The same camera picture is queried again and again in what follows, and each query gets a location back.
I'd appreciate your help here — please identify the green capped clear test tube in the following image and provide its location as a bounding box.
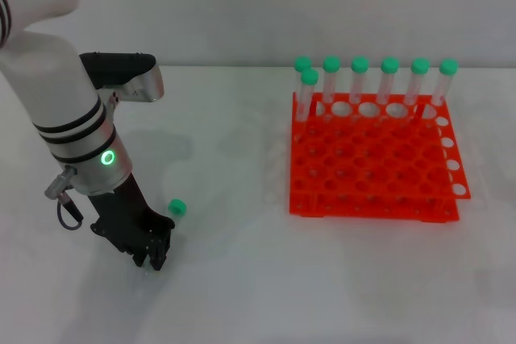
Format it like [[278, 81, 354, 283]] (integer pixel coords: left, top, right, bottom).
[[143, 197, 187, 279], [348, 56, 370, 106], [377, 56, 400, 106], [321, 56, 341, 124], [404, 57, 430, 106], [295, 68, 320, 126], [293, 56, 313, 96], [427, 59, 459, 118]]

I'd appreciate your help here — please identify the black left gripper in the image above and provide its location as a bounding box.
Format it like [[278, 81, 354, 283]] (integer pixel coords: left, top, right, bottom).
[[86, 174, 175, 271]]

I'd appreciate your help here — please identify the orange plastic test tube rack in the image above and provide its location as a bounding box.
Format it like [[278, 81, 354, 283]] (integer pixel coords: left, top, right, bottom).
[[288, 92, 472, 223]]

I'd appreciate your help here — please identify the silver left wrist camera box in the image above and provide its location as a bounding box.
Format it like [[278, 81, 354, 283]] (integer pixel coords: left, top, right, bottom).
[[79, 52, 165, 104]]

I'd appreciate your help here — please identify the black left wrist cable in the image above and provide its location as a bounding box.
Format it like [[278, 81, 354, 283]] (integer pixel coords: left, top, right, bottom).
[[44, 166, 85, 231]]

